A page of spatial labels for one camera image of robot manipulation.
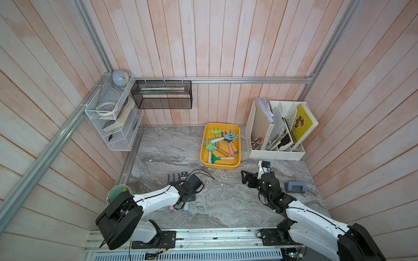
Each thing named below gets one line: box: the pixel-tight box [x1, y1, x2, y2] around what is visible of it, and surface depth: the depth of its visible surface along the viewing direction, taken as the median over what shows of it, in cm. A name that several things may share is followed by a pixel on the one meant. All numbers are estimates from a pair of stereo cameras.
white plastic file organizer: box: [244, 100, 309, 161], surface depth 98 cm
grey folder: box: [265, 106, 288, 151], surface depth 92 cm
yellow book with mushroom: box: [292, 103, 315, 144], surface depth 95 cm
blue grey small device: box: [284, 181, 308, 194], surface depth 90 cm
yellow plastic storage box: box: [199, 122, 242, 171], surface depth 108 cm
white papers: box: [255, 97, 274, 124], surface depth 90 cm
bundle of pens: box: [252, 136, 264, 151], surface depth 90 cm
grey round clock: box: [112, 69, 130, 88], surface depth 84 cm
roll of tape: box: [95, 101, 117, 116], surface depth 73 cm
